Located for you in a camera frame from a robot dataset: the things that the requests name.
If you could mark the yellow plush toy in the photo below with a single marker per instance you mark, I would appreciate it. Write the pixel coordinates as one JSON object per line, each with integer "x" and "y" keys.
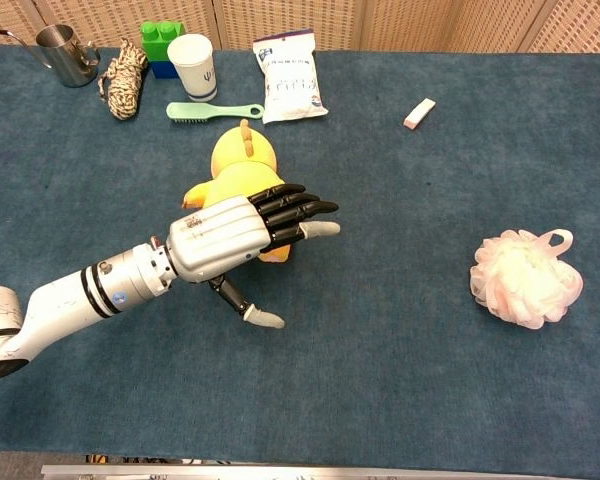
{"x": 240, "y": 155}

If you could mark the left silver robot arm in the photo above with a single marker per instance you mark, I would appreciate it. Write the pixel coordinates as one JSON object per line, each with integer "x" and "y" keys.
{"x": 65, "y": 300}

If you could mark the green plastic building block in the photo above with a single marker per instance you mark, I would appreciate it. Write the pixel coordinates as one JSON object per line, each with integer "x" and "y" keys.
{"x": 155, "y": 45}

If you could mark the white paper cup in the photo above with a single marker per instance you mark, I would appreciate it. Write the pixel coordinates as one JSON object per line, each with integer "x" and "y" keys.
{"x": 195, "y": 65}

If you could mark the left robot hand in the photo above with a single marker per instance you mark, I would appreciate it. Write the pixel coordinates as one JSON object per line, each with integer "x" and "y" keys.
{"x": 215, "y": 235}

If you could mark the blue felt table cloth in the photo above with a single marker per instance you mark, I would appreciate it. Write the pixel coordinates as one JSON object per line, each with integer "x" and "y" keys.
{"x": 380, "y": 375}

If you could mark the pale pink bath loofah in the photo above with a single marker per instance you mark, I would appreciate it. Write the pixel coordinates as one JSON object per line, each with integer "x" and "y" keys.
{"x": 525, "y": 280}

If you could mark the white plastic packet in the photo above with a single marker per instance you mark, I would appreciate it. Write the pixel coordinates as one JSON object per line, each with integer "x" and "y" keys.
{"x": 290, "y": 80}

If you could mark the steel spouted pitcher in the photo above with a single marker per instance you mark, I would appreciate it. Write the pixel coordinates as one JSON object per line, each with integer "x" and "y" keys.
{"x": 65, "y": 60}

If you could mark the woven rattan folding screen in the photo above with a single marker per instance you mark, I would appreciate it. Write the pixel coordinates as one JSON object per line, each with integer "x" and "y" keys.
{"x": 405, "y": 25}

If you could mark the mint green brush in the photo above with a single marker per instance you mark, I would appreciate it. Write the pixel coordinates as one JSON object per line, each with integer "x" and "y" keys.
{"x": 200, "y": 110}

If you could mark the pink white eraser block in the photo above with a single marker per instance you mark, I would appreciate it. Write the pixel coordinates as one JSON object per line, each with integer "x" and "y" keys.
{"x": 420, "y": 114}

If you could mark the green blue block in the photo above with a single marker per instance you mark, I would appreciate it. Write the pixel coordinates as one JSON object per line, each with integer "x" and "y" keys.
{"x": 162, "y": 70}

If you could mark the aluminium frame rail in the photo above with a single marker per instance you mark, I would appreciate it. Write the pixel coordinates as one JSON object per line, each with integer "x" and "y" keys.
{"x": 180, "y": 472}

